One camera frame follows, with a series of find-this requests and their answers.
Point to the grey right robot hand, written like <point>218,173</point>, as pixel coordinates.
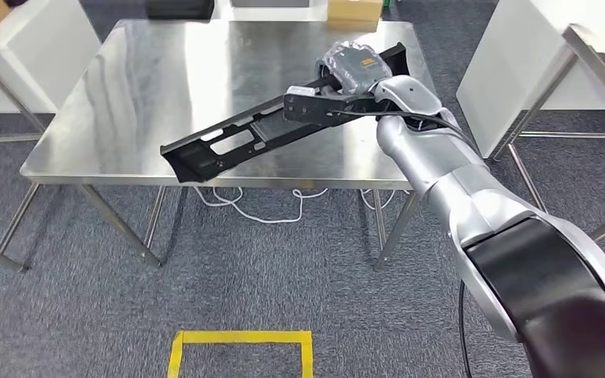
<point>357,65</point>

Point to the long black metal part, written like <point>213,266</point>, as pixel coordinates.
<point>198,159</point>

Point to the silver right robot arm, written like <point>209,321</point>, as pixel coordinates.
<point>438,156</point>

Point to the stainless steel workbench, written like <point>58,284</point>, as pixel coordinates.
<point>177,78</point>

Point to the white box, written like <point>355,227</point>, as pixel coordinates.
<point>271,14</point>

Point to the white panel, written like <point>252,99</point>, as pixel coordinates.
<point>506,68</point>

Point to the black case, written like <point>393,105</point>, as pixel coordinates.
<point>180,8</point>

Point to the steel side table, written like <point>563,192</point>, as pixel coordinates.
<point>589,57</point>
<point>10,99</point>

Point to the yellow floor tape square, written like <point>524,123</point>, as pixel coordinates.
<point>240,337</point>

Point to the white cabinet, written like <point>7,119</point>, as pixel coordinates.
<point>47,47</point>

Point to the black wrist camera mount plate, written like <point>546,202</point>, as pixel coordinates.
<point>313,110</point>

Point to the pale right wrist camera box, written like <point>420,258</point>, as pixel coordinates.
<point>300,92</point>

